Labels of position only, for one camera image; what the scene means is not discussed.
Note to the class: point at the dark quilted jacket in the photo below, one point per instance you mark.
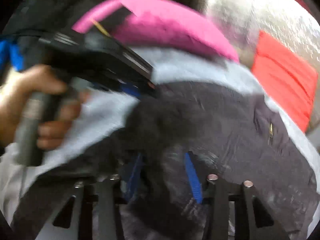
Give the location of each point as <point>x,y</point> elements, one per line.
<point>225,130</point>

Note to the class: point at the silver foil mat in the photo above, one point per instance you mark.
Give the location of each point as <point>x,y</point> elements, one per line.
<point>250,5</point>

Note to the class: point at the grey bed sheet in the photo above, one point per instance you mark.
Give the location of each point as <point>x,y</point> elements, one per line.
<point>195,65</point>

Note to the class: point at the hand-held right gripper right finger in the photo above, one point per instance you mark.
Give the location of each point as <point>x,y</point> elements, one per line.
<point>193,180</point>

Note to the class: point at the red-orange pillow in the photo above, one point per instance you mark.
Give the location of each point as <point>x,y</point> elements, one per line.
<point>282,80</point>

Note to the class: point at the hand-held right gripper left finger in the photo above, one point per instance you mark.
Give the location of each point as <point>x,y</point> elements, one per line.
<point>135,175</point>

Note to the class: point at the person's left hand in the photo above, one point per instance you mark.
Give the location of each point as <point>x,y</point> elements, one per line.
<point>15,100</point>

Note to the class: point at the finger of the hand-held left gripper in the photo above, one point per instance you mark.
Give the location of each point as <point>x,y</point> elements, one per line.
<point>130,90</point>

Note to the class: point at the blue jacket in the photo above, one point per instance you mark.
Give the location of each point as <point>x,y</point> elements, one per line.
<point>10,55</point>

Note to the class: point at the pink pillow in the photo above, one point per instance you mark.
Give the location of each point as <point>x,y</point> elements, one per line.
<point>162,22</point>

